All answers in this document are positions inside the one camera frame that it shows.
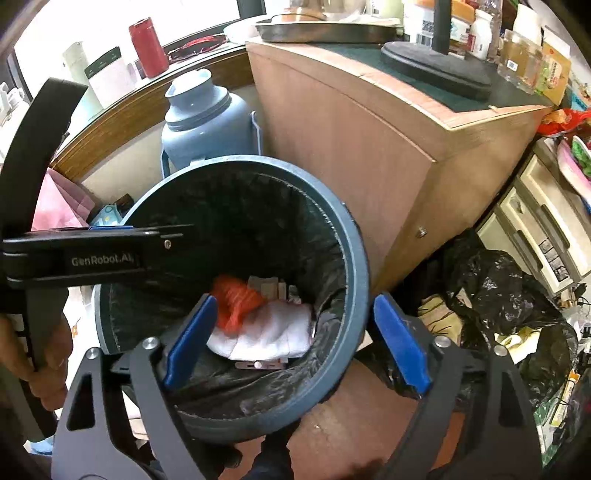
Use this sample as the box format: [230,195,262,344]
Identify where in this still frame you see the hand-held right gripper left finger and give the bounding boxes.
[51,294,219,480]

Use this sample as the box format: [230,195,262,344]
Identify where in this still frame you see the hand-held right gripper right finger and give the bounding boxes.
[373,292,543,480]

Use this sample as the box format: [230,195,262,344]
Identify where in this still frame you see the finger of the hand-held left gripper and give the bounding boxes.
[90,224,195,254]

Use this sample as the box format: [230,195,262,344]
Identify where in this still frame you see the blue-grey plastic trash bin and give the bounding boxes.
[92,154,371,445]

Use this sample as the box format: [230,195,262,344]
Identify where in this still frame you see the person's left hand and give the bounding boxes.
[0,315,71,411]

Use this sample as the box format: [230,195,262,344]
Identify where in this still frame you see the pink cloth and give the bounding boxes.
[31,167,100,232]

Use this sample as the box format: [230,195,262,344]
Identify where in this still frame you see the blue patterned packet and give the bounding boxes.
[90,203,125,228]

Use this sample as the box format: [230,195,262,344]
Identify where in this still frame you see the orange crumpled wrapper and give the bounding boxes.
[210,275,269,334]

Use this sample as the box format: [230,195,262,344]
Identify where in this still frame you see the white crumpled tissue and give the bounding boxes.
[206,300,315,362]

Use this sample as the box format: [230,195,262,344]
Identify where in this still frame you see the grey cardboard scrap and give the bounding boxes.
[247,275,302,305]

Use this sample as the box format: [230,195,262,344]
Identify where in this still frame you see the black bin liner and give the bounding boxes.
[108,168,352,416]

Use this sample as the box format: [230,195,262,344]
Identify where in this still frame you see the black garbage bag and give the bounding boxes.
[418,231,580,411]

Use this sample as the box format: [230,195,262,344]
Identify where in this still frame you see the blue thermos jug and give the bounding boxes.
[160,68,265,178]

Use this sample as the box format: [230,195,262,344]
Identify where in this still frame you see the wooden ledge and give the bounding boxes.
[50,46,254,182]

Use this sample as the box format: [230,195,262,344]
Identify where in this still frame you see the person's dark pants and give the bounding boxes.
[240,422,301,480]

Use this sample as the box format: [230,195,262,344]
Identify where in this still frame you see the white canister with green label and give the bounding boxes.
[85,45,139,109]

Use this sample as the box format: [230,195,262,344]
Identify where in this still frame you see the beige drawer unit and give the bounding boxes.
[475,136,591,305]

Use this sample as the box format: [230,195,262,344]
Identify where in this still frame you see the red cup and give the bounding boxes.
[128,17,171,79]

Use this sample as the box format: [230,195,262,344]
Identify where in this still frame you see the pale green flask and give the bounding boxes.
[62,41,105,123]

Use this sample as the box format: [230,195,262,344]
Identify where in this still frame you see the wooden cabinet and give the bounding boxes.
[246,36,555,296]

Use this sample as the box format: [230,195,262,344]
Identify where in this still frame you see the metal tray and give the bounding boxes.
[254,14,399,44]

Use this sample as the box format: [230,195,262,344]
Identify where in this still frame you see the red snack bag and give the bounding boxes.
[538,108,591,139]

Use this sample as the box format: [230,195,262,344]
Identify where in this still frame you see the black lamp stand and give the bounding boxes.
[380,0,494,102]

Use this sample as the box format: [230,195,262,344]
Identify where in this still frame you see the clear plastic jar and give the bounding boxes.
[498,29,544,96]

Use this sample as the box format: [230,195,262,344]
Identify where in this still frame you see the yellow packet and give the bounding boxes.
[537,25,573,107]

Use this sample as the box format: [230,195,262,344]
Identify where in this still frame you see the white box with barcode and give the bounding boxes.
[403,2,435,47]

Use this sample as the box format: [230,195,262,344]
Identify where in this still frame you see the white pill bottle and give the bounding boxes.
[471,9,496,61]

